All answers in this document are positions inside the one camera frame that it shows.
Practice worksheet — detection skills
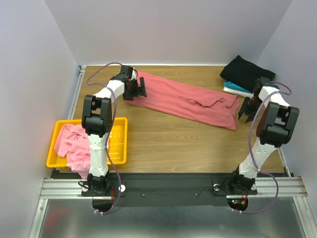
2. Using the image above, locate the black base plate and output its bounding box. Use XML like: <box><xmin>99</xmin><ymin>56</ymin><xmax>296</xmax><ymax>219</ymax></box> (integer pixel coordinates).
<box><xmin>79</xmin><ymin>171</ymin><xmax>257</xmax><ymax>211</ymax></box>

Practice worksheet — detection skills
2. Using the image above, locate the teal folded t shirt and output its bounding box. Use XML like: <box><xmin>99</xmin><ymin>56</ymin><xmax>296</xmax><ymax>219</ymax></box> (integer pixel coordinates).
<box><xmin>223</xmin><ymin>81</ymin><xmax>252</xmax><ymax>93</ymax></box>

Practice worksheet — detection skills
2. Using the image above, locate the yellow plastic basket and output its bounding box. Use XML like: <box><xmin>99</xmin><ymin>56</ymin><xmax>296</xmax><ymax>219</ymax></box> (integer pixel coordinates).
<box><xmin>46</xmin><ymin>117</ymin><xmax>128</xmax><ymax>168</ymax></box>

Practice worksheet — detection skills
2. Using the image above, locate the white folded t shirt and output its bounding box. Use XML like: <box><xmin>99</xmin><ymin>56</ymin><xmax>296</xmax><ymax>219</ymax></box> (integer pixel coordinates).
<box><xmin>223</xmin><ymin>86</ymin><xmax>253</xmax><ymax>98</ymax></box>

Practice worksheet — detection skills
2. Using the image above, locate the light pink t shirt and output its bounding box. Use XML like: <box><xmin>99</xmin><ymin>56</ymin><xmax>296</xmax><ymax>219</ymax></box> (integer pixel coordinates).
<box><xmin>54</xmin><ymin>124</ymin><xmax>91</xmax><ymax>179</ymax></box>

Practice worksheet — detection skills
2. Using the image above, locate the aluminium frame rail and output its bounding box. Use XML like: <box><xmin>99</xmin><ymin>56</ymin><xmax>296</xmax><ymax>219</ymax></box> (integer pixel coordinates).
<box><xmin>39</xmin><ymin>177</ymin><xmax>95</xmax><ymax>199</ymax></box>

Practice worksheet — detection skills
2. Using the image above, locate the red t shirt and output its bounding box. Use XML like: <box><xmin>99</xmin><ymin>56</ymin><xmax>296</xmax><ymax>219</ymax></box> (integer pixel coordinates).
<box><xmin>126</xmin><ymin>72</ymin><xmax>240</xmax><ymax>131</ymax></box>

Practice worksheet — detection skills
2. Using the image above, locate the black folded t shirt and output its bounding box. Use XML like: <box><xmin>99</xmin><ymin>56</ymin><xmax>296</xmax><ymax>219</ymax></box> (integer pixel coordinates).
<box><xmin>220</xmin><ymin>55</ymin><xmax>276</xmax><ymax>91</ymax></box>

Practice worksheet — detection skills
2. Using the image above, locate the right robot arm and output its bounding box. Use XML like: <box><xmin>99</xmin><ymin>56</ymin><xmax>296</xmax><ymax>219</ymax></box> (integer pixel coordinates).
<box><xmin>228</xmin><ymin>77</ymin><xmax>300</xmax><ymax>194</ymax></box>

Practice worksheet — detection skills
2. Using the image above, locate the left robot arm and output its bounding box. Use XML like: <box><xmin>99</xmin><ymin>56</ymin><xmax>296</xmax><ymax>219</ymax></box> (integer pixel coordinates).
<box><xmin>81</xmin><ymin>64</ymin><xmax>147</xmax><ymax>195</ymax></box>

